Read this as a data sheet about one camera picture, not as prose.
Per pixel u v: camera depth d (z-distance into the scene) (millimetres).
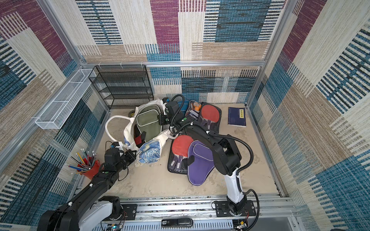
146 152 831
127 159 759
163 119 780
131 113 1152
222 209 731
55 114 713
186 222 660
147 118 871
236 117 1123
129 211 738
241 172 536
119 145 794
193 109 1108
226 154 509
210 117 1074
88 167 807
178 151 920
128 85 1089
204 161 871
